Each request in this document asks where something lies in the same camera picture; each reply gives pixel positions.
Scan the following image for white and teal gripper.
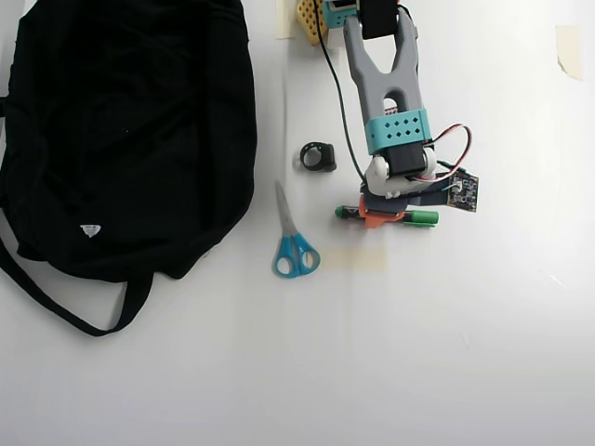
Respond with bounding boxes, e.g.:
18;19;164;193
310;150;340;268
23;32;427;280
357;144;450;230

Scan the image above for green marker pen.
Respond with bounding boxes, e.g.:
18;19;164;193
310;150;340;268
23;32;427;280
334;203;441;229

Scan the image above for black fabric bag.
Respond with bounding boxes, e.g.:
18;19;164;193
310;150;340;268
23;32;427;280
0;0;258;338

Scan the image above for wide masking tape strip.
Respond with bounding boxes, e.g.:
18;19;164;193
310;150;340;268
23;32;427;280
319;247;390;272

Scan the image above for yellow perforated plastic part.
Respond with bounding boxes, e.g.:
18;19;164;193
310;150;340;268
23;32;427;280
296;0;326;47

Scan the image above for folded masking tape strip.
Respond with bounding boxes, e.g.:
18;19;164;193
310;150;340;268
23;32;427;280
274;0;298;40

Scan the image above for torn masking tape strip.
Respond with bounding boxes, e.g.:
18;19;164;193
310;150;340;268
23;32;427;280
555;25;585;81

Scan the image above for bare camera circuit board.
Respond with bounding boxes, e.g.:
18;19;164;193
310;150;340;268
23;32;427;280
446;168;480;214

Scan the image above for black ring strap clip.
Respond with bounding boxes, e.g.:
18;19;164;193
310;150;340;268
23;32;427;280
298;141;337;173

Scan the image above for red and white wires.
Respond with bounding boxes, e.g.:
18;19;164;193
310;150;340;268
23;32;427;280
420;123;473;190

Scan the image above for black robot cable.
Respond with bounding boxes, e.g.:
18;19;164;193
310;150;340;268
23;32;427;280
311;0;368;180

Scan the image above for blue handled scissors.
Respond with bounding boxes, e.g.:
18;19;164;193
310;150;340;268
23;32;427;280
271;178;322;280

